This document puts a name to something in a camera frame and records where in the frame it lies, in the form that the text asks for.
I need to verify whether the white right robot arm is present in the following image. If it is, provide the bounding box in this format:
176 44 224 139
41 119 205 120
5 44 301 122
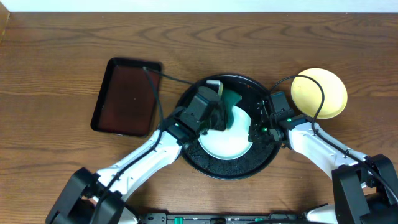
249 111 397 223

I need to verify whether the round black tray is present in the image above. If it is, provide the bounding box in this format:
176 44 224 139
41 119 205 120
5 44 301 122
176 74 280 180

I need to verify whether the yellow plastic plate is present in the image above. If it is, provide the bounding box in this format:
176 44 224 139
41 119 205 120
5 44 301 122
290 68 348 119

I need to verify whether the green yellow sponge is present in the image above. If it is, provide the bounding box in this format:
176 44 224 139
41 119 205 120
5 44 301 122
221 88 242 129

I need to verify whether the mint plate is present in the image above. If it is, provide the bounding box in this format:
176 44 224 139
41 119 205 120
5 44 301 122
198 106 252 160

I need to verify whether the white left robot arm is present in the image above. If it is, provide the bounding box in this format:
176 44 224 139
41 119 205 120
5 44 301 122
45 103 229 223

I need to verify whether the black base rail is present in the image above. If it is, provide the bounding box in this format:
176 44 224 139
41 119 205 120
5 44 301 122
138 213 305 224

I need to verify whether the rectangular dark brown tray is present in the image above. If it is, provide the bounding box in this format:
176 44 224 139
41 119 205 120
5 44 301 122
90 57 162 137

